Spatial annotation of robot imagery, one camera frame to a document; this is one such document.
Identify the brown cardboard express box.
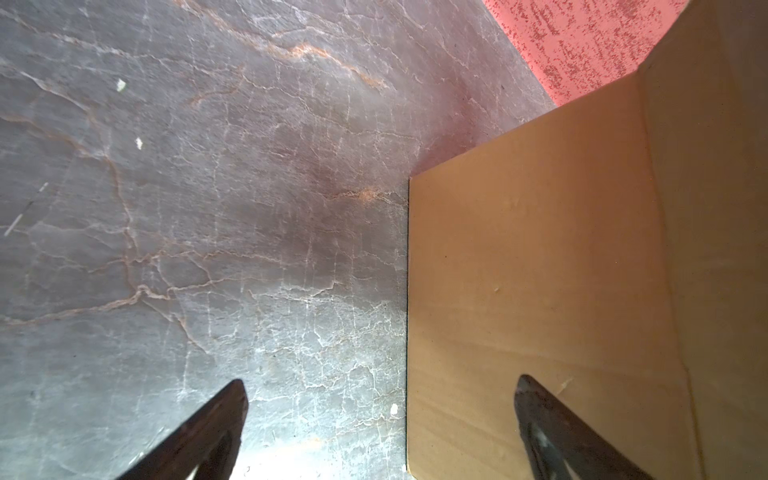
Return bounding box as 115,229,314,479
406,1,767,479

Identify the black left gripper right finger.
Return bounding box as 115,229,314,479
514,374,651,479

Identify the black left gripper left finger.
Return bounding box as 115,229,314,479
120,379,248,479

